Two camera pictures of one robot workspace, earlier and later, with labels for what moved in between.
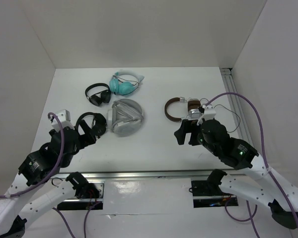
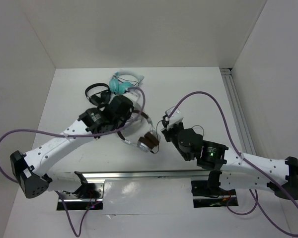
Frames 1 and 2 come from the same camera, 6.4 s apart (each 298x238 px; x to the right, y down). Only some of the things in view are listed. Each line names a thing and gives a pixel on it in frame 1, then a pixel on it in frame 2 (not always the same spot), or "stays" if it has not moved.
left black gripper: x=87 y=138 to x=126 y=116
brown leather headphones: x=194 y=111 to x=149 y=142
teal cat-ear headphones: x=124 y=82 stays
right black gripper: x=186 y=126 to x=166 y=132
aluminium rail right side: x=235 y=103 stays
